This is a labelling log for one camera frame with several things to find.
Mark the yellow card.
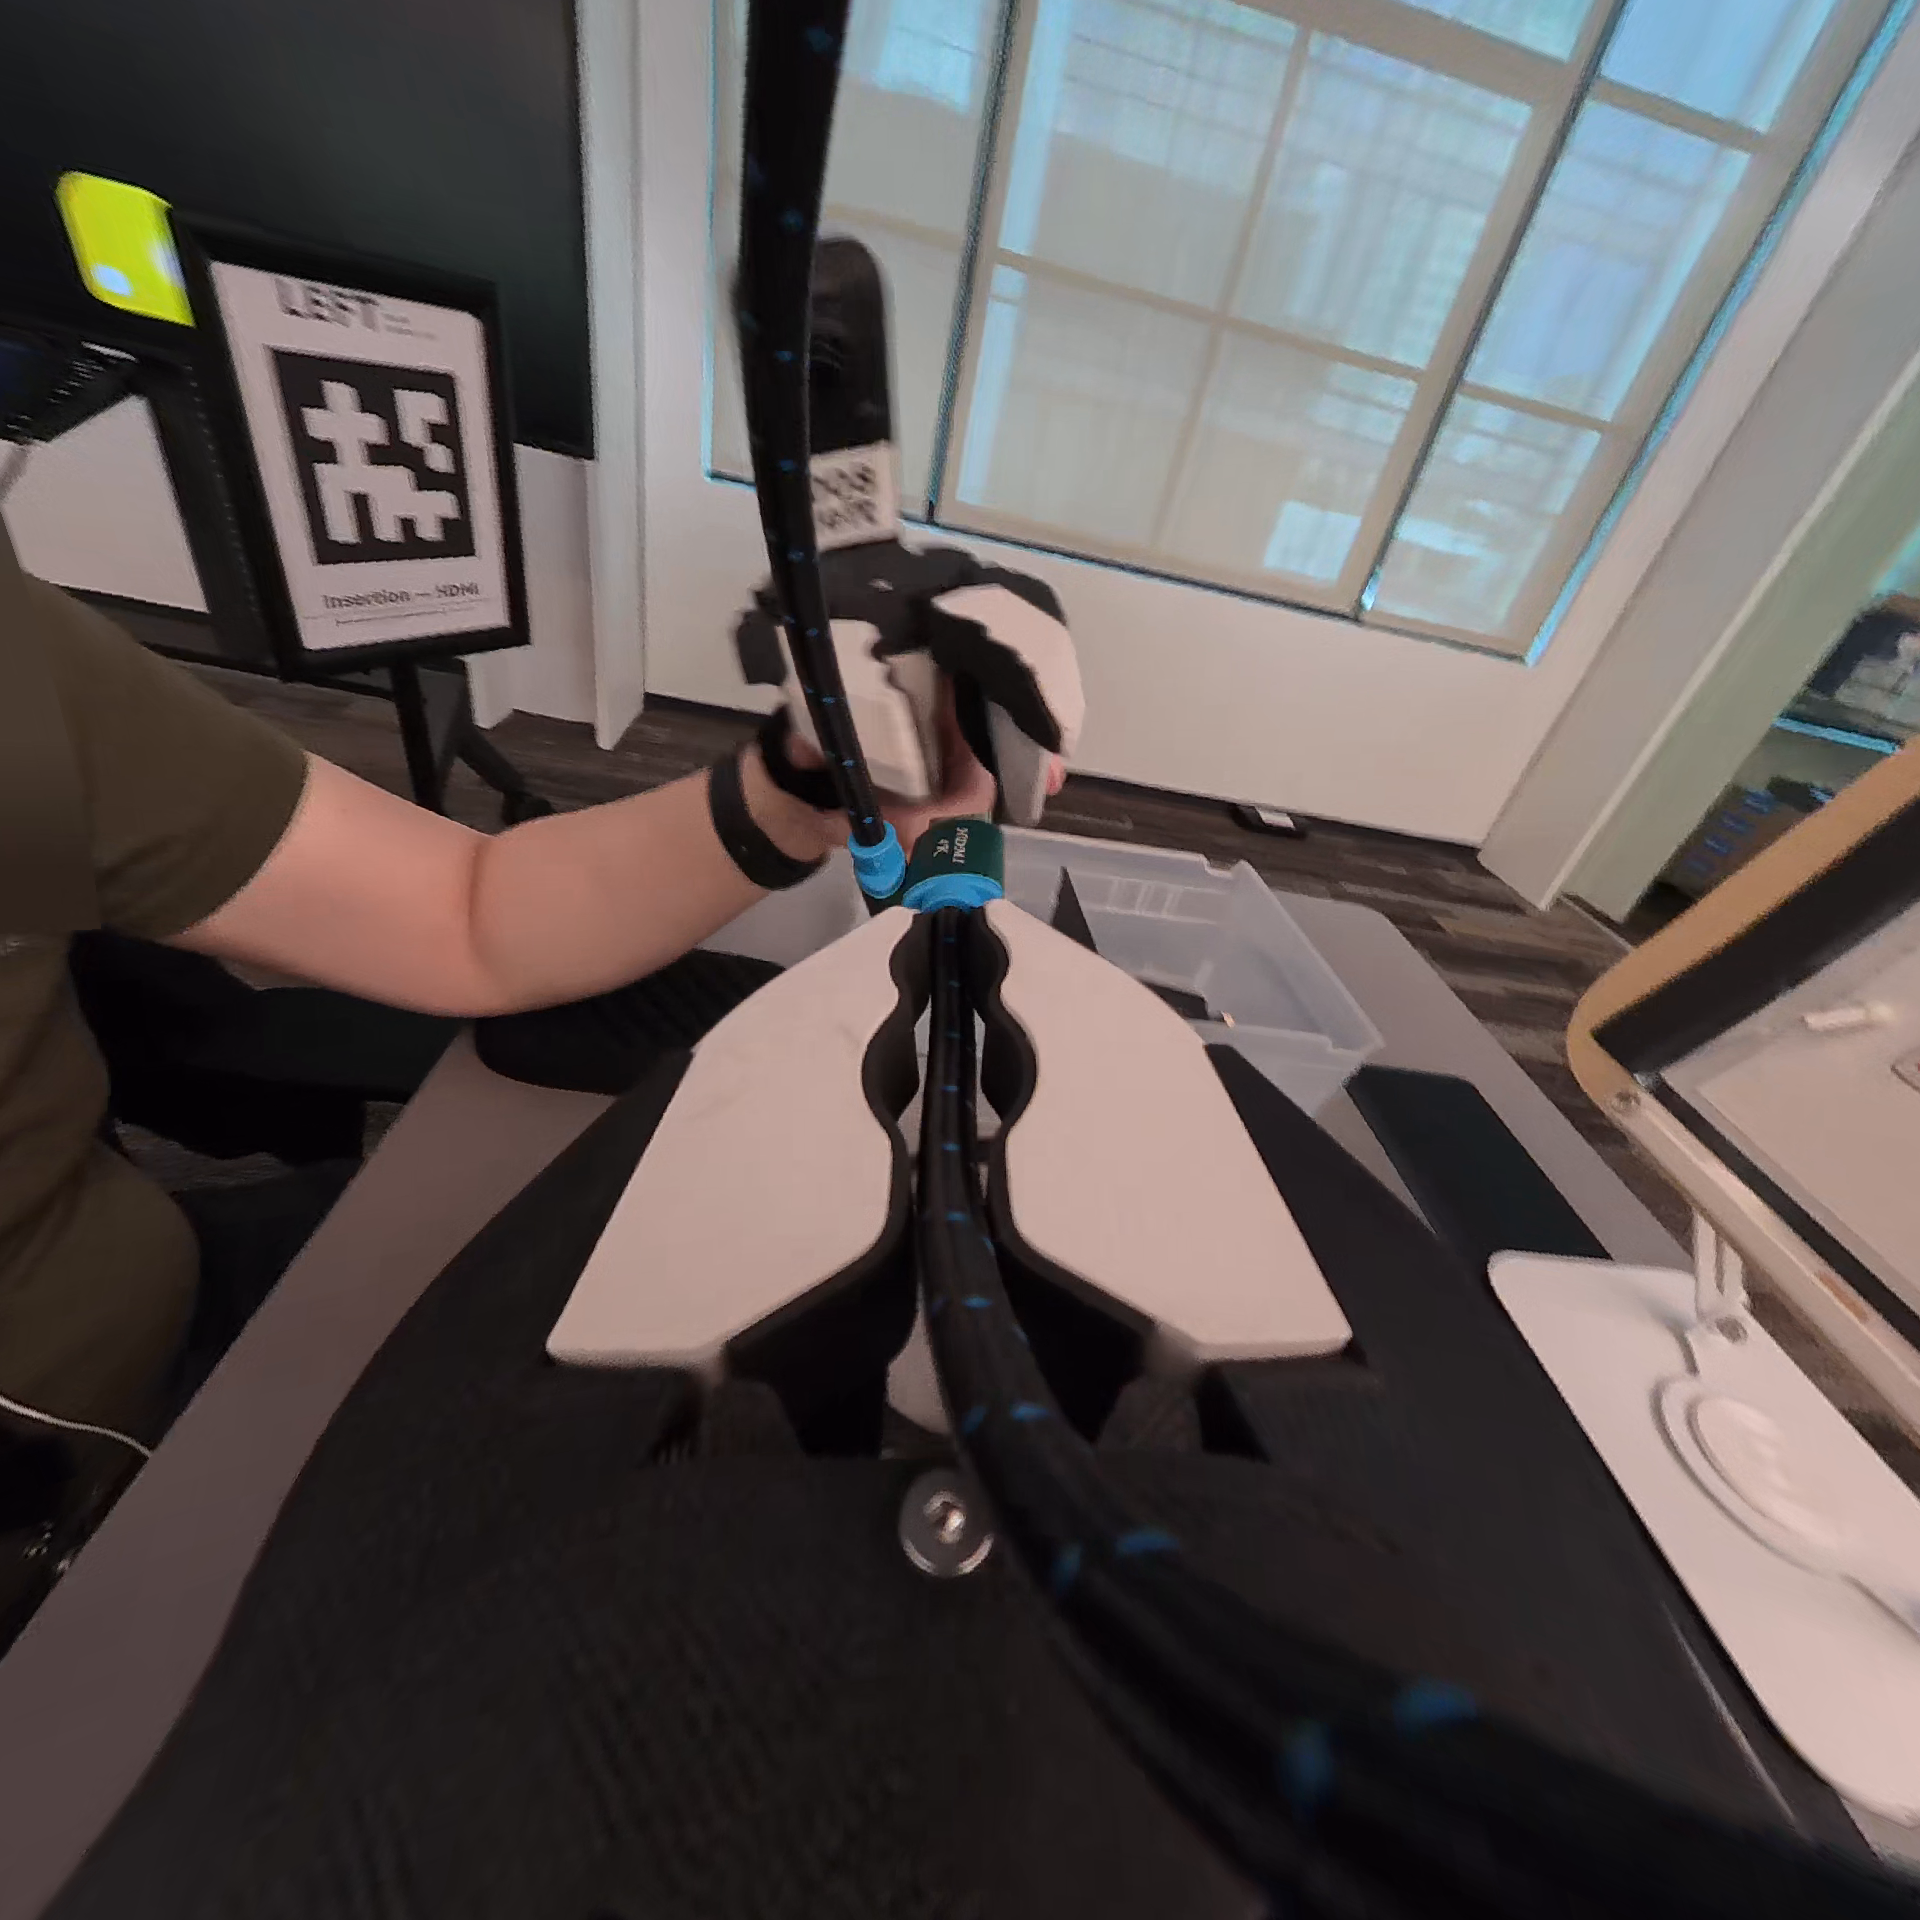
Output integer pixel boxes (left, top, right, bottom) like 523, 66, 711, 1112
55, 169, 195, 330

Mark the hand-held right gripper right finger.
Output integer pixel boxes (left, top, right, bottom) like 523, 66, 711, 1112
983, 904, 1356, 1449

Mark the black desk chair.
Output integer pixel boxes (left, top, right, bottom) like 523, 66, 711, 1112
70, 927, 428, 1162

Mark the black wrist strap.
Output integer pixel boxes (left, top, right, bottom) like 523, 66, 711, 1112
709, 747, 826, 892

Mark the white stand base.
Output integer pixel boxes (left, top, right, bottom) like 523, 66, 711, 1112
1488, 1230, 1920, 1824

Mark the clear plastic bin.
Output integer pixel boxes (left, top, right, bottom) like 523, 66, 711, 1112
707, 824, 1382, 1112

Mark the person's olive shirt torso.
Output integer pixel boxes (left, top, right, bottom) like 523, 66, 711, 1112
0, 525, 311, 1444

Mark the black mesh wrist rest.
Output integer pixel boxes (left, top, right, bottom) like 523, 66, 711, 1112
476, 946, 791, 1097

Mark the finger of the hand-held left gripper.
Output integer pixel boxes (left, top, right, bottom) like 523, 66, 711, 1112
929, 580, 1084, 824
732, 592, 941, 799

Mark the dark desk mat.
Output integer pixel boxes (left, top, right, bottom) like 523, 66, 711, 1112
1341, 1063, 1613, 1261

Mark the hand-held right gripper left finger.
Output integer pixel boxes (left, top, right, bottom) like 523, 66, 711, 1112
548, 909, 920, 1453

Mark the person's left forearm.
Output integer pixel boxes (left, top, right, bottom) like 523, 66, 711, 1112
166, 751, 752, 1019

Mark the framed marker sign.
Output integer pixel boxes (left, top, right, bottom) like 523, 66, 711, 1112
173, 208, 535, 818

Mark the black braided hdmi cable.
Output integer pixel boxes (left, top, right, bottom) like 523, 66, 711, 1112
732, 0, 908, 901
897, 815, 1920, 1920

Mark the person's left hand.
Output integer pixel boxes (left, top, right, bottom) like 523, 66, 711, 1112
759, 706, 1070, 854

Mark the shelf with boxes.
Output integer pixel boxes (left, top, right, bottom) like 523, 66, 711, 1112
1665, 601, 1920, 901

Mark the large paned window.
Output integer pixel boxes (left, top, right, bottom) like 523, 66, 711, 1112
711, 0, 1908, 663

